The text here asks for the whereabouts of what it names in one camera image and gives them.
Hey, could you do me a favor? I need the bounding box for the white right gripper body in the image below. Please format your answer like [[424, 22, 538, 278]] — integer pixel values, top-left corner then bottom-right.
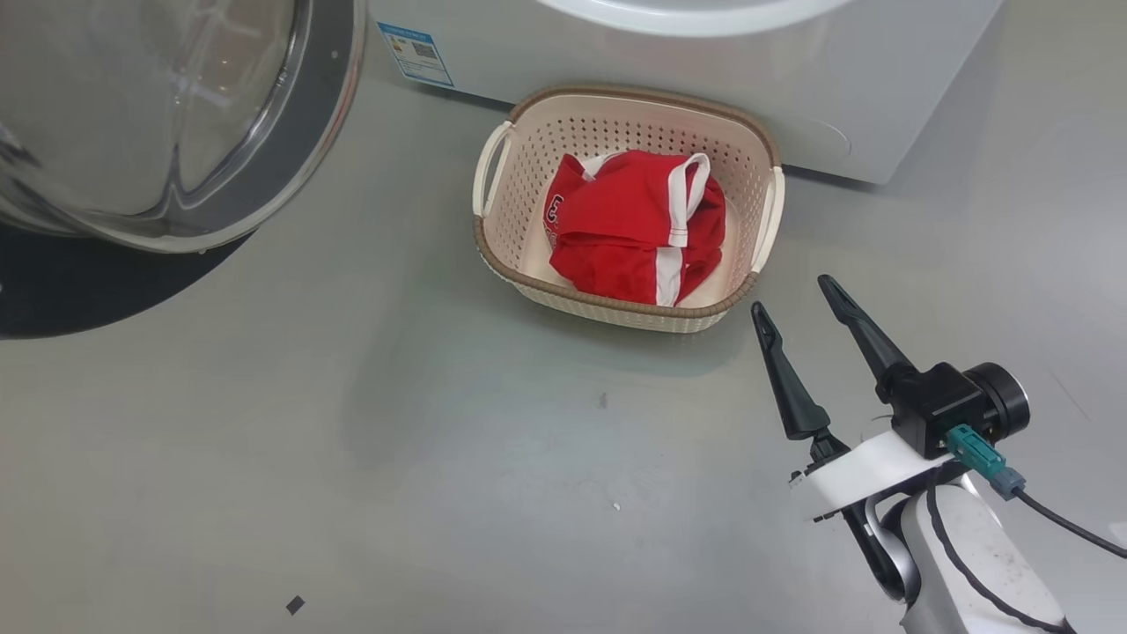
[[788, 430, 956, 522]]

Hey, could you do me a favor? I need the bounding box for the blue energy label sticker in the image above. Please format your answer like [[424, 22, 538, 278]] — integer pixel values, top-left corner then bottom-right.
[[377, 21, 455, 88]]

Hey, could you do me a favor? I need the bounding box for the right camera cable teal plug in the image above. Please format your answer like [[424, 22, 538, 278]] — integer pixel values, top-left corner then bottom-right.
[[947, 424, 1127, 560]]

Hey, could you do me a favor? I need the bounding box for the washing machine glass door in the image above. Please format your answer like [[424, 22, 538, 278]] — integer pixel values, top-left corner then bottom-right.
[[0, 0, 368, 340]]

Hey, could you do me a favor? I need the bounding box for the white front-load washing machine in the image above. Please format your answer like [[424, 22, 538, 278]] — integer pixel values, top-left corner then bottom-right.
[[368, 0, 1005, 186]]

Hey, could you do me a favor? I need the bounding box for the cream perforated laundry basket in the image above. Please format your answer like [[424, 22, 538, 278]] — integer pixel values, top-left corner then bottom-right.
[[472, 85, 786, 334]]

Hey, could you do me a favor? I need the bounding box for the red and white garment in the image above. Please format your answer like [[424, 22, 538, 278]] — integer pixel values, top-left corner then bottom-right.
[[541, 150, 728, 307]]

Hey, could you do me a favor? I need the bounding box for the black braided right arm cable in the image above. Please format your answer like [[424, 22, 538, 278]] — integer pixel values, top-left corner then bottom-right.
[[924, 489, 1077, 634]]

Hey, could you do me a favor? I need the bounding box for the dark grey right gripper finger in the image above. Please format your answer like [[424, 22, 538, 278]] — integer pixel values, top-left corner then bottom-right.
[[750, 301, 831, 441], [817, 274, 917, 386]]

